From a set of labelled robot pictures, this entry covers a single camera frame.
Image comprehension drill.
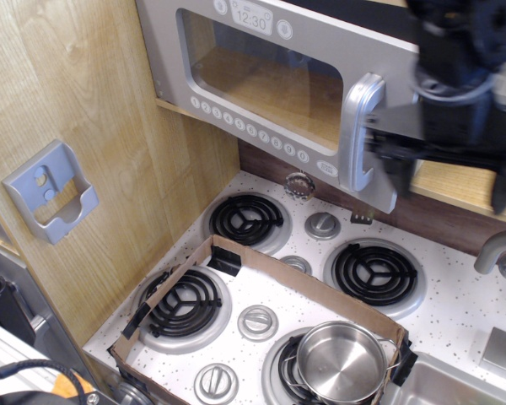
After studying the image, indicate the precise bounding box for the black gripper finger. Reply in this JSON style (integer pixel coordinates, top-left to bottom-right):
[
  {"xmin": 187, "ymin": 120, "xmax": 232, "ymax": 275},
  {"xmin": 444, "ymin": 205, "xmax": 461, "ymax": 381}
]
[
  {"xmin": 383, "ymin": 157, "xmax": 417, "ymax": 197},
  {"xmin": 491, "ymin": 167, "xmax": 506, "ymax": 214}
]

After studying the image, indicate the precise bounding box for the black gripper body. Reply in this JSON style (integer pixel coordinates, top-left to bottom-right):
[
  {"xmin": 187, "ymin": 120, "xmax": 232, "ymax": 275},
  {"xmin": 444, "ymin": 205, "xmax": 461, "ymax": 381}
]
[{"xmin": 364, "ymin": 93, "xmax": 506, "ymax": 173}]

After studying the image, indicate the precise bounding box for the silver toy microwave door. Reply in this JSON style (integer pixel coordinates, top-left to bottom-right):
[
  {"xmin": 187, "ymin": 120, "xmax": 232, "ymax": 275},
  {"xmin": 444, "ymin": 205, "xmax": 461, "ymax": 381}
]
[{"xmin": 137, "ymin": 1, "xmax": 417, "ymax": 213}]

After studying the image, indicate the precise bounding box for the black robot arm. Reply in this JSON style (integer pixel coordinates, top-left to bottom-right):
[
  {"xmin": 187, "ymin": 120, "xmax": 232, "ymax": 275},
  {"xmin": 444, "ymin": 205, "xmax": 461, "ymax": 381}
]
[{"xmin": 365, "ymin": 1, "xmax": 506, "ymax": 214}]

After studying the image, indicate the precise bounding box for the wooden shelf board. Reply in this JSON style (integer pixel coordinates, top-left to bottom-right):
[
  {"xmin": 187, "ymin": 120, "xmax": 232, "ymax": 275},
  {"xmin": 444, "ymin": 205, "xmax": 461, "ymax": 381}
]
[{"xmin": 155, "ymin": 97, "xmax": 506, "ymax": 228}]

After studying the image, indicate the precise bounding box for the silver toy faucet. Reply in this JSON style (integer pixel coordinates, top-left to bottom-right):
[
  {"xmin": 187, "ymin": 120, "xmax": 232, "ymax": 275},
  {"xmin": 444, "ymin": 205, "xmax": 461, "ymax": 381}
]
[{"xmin": 474, "ymin": 231, "xmax": 506, "ymax": 278}]

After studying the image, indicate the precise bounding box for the hanging metal slotted spatula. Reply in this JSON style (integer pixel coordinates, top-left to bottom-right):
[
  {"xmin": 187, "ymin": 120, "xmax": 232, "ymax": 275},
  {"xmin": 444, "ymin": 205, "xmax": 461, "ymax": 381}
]
[{"xmin": 350, "ymin": 211, "xmax": 374, "ymax": 225}]

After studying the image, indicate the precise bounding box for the back silver stove knob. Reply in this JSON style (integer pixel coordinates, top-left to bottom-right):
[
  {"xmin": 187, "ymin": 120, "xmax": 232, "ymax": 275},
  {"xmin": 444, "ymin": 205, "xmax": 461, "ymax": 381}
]
[{"xmin": 304, "ymin": 212, "xmax": 341, "ymax": 240}]

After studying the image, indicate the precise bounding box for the silver stove knob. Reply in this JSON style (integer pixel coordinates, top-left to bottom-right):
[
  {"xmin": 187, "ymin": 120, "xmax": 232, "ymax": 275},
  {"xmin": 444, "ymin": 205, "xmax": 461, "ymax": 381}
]
[
  {"xmin": 237, "ymin": 305, "xmax": 279, "ymax": 342},
  {"xmin": 194, "ymin": 363, "xmax": 240, "ymax": 405},
  {"xmin": 280, "ymin": 255, "xmax": 312, "ymax": 275},
  {"xmin": 304, "ymin": 212, "xmax": 341, "ymax": 240}
]

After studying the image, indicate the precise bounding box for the hanging metal strainer ladle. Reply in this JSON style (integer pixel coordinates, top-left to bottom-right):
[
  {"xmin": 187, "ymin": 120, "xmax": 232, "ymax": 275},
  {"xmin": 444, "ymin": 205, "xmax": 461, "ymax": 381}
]
[{"xmin": 283, "ymin": 172, "xmax": 316, "ymax": 202}]

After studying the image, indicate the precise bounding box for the back right black burner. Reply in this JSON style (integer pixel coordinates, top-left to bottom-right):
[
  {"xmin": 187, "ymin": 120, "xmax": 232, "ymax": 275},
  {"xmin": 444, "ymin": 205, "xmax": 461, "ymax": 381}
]
[{"xmin": 322, "ymin": 238, "xmax": 427, "ymax": 320}]

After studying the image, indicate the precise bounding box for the black burner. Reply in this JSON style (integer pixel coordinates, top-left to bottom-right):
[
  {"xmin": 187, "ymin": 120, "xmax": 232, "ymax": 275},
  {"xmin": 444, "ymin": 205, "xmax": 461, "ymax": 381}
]
[
  {"xmin": 322, "ymin": 238, "xmax": 427, "ymax": 320},
  {"xmin": 261, "ymin": 327, "xmax": 320, "ymax": 404},
  {"xmin": 202, "ymin": 192, "xmax": 293, "ymax": 256},
  {"xmin": 139, "ymin": 266, "xmax": 233, "ymax": 354}
]

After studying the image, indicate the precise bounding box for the middle silver stove knob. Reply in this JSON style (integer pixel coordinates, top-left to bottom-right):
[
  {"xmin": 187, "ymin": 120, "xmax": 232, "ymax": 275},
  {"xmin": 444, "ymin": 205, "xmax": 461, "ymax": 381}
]
[{"xmin": 280, "ymin": 255, "xmax": 312, "ymax": 275}]

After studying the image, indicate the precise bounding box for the back left black burner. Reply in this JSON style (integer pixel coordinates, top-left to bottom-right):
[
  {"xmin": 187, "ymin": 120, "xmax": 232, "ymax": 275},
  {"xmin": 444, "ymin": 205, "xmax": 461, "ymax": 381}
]
[{"xmin": 202, "ymin": 192, "xmax": 293, "ymax": 256}]

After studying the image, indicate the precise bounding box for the stainless steel pot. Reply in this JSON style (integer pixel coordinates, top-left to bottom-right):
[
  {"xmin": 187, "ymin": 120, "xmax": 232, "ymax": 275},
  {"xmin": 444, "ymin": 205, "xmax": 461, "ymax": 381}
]
[{"xmin": 284, "ymin": 321, "xmax": 401, "ymax": 404}]

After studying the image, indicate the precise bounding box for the centre silver stove knob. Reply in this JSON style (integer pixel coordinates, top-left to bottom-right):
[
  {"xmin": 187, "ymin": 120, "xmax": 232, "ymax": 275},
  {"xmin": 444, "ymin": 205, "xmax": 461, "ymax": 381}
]
[{"xmin": 237, "ymin": 305, "xmax": 279, "ymax": 342}]

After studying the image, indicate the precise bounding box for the metal sink basin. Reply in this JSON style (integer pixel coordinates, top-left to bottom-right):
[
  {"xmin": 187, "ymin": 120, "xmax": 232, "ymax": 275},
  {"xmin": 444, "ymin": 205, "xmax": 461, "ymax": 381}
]
[{"xmin": 380, "ymin": 352, "xmax": 506, "ymax": 404}]

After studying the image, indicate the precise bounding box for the front right black burner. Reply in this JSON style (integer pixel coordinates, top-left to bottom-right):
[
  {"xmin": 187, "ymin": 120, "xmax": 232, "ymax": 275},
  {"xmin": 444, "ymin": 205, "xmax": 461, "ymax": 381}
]
[{"xmin": 261, "ymin": 327, "xmax": 320, "ymax": 404}]

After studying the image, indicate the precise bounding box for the front left black burner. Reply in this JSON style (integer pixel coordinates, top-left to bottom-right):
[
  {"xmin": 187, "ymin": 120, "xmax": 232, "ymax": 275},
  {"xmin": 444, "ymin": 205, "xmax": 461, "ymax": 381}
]
[{"xmin": 139, "ymin": 266, "xmax": 233, "ymax": 354}]

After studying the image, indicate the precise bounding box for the front silver stove knob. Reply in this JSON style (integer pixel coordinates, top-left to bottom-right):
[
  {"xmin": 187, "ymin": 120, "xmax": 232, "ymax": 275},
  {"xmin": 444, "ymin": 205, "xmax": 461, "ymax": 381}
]
[{"xmin": 194, "ymin": 363, "xmax": 240, "ymax": 405}]

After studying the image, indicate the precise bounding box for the silver oven front knob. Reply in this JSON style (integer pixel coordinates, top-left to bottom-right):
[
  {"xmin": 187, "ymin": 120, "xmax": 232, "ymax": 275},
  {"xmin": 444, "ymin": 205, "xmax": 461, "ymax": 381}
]
[{"xmin": 116, "ymin": 382, "xmax": 153, "ymax": 405}]

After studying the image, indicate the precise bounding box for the brown cardboard barrier frame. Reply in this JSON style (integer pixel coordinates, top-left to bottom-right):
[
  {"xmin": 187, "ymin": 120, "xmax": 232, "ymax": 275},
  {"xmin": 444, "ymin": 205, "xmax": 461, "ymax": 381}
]
[{"xmin": 109, "ymin": 236, "xmax": 408, "ymax": 404}]

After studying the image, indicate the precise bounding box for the grey wall phone holder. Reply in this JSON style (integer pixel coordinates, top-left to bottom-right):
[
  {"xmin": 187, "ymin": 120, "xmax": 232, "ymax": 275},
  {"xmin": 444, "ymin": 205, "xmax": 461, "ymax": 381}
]
[{"xmin": 2, "ymin": 139, "xmax": 100, "ymax": 245}]

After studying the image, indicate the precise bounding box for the black braided cable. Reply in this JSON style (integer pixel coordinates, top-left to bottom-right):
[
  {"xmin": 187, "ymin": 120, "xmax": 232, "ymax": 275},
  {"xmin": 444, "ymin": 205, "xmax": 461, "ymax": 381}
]
[{"xmin": 0, "ymin": 358, "xmax": 88, "ymax": 405}]

